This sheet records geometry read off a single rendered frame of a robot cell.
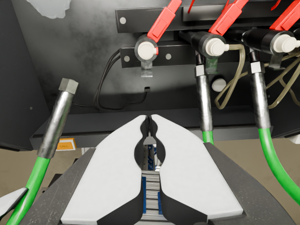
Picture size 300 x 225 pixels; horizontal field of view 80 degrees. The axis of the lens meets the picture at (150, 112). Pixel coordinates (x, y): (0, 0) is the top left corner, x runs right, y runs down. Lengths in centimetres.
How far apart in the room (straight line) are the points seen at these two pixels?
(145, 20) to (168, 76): 22
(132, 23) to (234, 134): 36
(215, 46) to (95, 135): 36
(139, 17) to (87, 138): 31
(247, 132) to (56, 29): 54
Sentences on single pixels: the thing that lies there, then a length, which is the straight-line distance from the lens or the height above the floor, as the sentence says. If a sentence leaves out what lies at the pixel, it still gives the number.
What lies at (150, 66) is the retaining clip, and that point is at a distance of 23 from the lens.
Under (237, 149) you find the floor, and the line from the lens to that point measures 193.
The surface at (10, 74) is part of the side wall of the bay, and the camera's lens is 52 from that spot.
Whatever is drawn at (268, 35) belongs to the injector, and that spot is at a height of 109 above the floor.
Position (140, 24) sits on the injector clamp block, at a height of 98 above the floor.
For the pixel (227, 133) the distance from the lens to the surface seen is 50.
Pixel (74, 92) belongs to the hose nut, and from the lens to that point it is 24.
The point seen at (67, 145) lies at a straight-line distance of 50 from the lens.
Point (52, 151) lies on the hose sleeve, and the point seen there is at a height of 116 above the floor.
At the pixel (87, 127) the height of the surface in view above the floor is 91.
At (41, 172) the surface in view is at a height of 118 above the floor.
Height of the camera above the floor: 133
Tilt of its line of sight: 62 degrees down
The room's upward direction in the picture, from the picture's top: 177 degrees clockwise
